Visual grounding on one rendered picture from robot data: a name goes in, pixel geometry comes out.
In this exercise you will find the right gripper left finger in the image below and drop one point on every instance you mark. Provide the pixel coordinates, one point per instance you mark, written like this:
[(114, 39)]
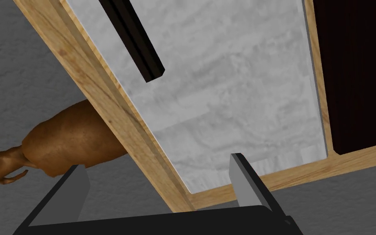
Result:
[(64, 197)]

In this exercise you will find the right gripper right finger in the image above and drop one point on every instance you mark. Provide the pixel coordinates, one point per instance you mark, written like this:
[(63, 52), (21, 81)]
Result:
[(247, 185)]

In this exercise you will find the brown deer figure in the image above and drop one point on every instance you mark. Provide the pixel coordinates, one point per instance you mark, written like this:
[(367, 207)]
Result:
[(60, 143)]

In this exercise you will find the grey marbled cupboard door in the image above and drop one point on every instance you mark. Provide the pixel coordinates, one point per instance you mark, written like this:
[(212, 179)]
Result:
[(227, 107)]

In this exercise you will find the wooden cupboard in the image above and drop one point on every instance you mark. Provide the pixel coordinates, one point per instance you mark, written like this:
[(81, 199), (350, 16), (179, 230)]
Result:
[(109, 98)]

